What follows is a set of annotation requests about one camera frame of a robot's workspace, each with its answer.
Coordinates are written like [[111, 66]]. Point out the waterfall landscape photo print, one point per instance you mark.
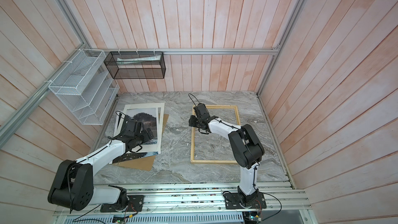
[[148, 116]]

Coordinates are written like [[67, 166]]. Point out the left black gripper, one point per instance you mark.
[[146, 136]]

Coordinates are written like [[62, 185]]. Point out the black wire mesh basket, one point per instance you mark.
[[145, 72]]

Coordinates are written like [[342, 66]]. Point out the dark photo with white border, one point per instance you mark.
[[159, 108]]

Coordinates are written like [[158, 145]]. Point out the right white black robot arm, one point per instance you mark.
[[247, 151]]

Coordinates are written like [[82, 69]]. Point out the white wire mesh shelf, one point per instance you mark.
[[85, 90]]

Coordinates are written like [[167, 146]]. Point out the white photo mat board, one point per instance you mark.
[[118, 123]]

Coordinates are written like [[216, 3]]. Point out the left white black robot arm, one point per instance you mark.
[[73, 186]]

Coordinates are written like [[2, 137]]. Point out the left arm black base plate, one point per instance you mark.
[[133, 203]]

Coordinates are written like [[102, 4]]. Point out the paper sheet inside black basket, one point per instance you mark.
[[139, 61]]

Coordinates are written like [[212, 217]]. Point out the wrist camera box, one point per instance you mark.
[[201, 111], [131, 128]]

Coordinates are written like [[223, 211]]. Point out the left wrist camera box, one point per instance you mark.
[[131, 128]]

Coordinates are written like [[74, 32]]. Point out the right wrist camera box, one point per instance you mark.
[[201, 111]]

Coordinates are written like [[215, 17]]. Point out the aluminium slotted base rails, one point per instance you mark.
[[200, 203]]

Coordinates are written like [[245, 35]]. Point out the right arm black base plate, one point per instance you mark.
[[240, 201]]

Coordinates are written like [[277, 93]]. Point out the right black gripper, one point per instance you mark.
[[192, 121]]

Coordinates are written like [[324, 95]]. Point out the brown cardboard backing board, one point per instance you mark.
[[142, 160]]

